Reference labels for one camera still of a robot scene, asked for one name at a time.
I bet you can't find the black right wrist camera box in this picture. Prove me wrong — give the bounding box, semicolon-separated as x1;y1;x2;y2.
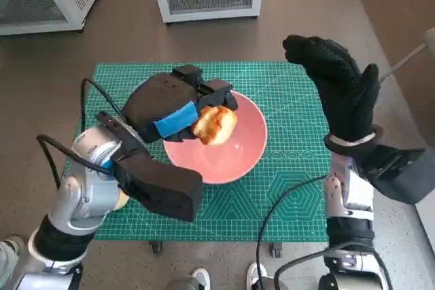
353;145;435;206

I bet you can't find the grey leg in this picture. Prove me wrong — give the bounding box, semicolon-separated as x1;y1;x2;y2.
251;276;283;290
169;276;201;290

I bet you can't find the round toy bread bun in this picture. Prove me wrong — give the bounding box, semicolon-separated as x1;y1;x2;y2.
114;191;130;211

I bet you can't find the green cutting mat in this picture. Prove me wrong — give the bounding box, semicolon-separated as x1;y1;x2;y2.
64;61;332;242

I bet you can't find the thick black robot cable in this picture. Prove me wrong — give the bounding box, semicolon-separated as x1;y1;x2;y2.
273;242;392;290

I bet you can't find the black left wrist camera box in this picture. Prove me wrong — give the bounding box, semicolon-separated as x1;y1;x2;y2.
110;147;204;223

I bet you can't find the grey metal rod stand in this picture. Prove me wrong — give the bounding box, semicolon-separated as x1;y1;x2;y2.
379;26;435;84

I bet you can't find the white shoe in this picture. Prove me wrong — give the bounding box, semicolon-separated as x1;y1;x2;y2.
191;268;211;290
246;262;269;290

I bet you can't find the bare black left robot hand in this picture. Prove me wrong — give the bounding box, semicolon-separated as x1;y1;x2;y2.
121;65;239;144

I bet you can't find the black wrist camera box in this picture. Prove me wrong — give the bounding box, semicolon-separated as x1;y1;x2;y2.
110;147;204;223
353;145;435;206

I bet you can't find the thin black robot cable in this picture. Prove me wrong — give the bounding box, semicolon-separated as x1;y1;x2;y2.
36;134;113;189
256;174;329;290
80;77;125;131

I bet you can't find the person's foot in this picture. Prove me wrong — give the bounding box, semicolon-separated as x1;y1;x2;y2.
0;234;25;264

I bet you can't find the pink bowl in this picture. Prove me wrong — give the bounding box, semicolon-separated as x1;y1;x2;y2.
162;90;268;185

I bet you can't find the long striped toy bread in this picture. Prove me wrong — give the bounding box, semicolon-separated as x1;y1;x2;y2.
190;105;238;146

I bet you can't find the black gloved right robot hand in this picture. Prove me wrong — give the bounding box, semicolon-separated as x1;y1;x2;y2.
282;34;380;143

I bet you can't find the white board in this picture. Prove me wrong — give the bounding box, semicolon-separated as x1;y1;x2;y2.
413;198;435;236

